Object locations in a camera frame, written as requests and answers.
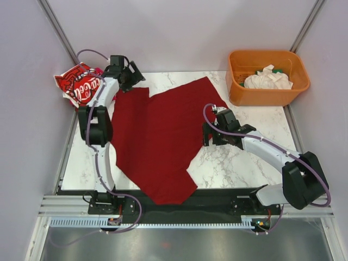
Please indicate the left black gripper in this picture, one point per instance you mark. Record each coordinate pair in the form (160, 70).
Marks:
(136, 78)

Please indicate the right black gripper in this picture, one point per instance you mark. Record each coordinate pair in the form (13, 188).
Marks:
(207, 130)

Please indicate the dark red t shirt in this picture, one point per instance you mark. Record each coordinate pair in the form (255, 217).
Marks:
(157, 137)

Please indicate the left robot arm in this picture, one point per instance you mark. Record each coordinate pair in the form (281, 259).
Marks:
(94, 120)

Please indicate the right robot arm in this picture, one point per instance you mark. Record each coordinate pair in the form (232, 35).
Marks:
(303, 180)

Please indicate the red white patterned t shirt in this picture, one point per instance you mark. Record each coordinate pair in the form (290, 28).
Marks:
(68, 77)

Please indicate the red coca cola t shirt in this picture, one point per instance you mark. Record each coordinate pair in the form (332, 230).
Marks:
(85, 97)

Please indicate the orange plastic bin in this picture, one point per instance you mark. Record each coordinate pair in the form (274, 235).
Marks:
(244, 63)

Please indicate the green cloth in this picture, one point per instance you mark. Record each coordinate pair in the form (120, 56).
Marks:
(273, 71)

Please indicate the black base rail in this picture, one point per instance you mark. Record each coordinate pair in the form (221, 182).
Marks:
(204, 205)

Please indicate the left aluminium corner post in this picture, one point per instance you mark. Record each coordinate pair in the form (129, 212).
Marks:
(51, 16)

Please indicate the aluminium corner post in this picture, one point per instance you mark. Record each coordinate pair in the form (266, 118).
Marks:
(51, 16)
(309, 21)

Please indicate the white slotted cable duct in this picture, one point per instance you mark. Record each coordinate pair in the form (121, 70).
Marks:
(105, 222)

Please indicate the right aluminium corner post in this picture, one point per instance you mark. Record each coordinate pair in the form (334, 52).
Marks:
(309, 21)

